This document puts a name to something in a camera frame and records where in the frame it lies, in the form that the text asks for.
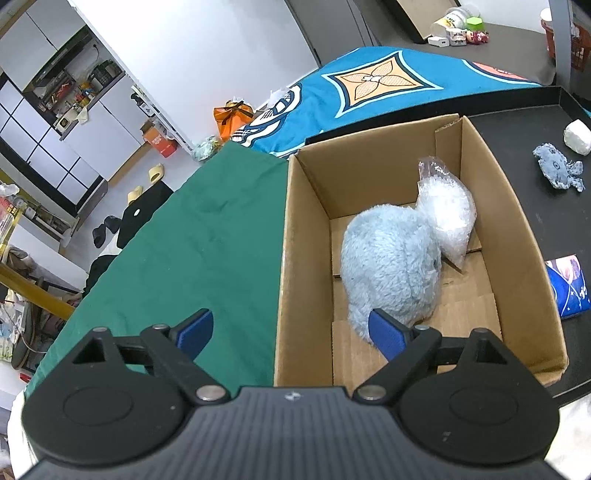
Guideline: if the blue tissue pack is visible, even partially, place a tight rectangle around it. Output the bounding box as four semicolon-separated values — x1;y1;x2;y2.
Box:
545;254;591;319

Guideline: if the blue grey fabric toy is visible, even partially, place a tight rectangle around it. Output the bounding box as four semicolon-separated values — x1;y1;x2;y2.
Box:
533;143;585;193

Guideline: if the white soft block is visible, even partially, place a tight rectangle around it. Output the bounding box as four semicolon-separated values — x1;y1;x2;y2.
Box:
563;120;591;156

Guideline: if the fluffy light blue plush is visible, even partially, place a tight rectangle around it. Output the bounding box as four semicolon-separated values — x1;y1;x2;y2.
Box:
341;204;442;342

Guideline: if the brown cardboard box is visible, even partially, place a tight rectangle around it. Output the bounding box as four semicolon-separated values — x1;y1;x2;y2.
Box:
273;115;569;389

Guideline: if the green table cloth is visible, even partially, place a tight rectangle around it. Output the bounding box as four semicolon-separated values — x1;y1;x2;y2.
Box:
31;144;288;391

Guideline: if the clear bag of white filling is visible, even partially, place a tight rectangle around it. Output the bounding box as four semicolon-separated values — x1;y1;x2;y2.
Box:
416;156;477;270

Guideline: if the yellow slipper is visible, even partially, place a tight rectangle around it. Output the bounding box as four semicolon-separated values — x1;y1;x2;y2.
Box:
148;163;165;185
127;186;143;205

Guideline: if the black tray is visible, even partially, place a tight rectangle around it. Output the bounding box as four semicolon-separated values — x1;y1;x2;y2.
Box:
273;88;590;402

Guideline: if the orange cardboard box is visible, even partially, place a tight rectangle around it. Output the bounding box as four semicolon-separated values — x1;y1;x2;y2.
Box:
141;124;177;158

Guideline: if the orange bag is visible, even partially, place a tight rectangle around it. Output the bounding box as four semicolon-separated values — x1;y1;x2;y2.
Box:
213;100;254;142

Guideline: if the blue patterned blanket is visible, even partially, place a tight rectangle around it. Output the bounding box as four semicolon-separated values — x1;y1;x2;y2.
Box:
231;47;539;158

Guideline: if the white charger box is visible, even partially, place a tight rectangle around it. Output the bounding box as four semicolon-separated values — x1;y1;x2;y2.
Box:
427;35;451;48

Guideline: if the grey bench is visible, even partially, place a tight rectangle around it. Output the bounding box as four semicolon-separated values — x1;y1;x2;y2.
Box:
287;1;555;85

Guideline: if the green lidded cup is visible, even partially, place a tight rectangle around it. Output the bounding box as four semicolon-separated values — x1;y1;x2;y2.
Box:
466;16;485;32

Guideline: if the brown board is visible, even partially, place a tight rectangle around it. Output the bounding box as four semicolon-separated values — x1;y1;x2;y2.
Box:
389;0;460;44

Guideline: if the red plastic basket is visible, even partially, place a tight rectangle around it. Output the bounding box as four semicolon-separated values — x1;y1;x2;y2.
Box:
540;18;591;73

